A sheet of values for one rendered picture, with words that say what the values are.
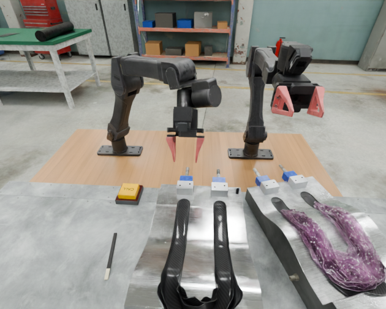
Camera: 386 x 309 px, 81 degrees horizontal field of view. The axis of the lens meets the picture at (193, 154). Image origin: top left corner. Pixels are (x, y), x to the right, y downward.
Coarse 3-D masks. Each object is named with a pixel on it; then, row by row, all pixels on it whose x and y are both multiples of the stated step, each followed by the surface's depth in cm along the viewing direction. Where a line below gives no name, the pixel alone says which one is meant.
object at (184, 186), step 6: (186, 168) 80; (186, 174) 77; (180, 180) 74; (186, 180) 74; (192, 180) 75; (180, 186) 70; (186, 186) 70; (192, 186) 70; (180, 192) 70; (186, 192) 70; (192, 192) 70
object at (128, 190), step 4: (124, 184) 82; (128, 184) 82; (132, 184) 82; (136, 184) 82; (124, 188) 80; (128, 188) 80; (132, 188) 80; (136, 188) 80; (120, 192) 79; (124, 192) 79; (128, 192) 79; (132, 192) 79; (136, 192) 79; (120, 196) 78; (124, 196) 78; (128, 196) 78; (132, 196) 78; (136, 196) 79
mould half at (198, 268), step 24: (168, 192) 71; (240, 192) 71; (168, 216) 64; (192, 216) 64; (240, 216) 64; (168, 240) 58; (192, 240) 58; (240, 240) 58; (144, 264) 49; (192, 264) 50; (240, 264) 50; (144, 288) 44; (192, 288) 44
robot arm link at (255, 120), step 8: (256, 64) 88; (256, 72) 89; (256, 80) 89; (256, 88) 90; (256, 96) 90; (256, 104) 90; (256, 112) 91; (248, 120) 94; (256, 120) 91; (248, 128) 92; (256, 128) 91; (264, 128) 91; (248, 136) 92; (256, 136) 92; (264, 136) 91
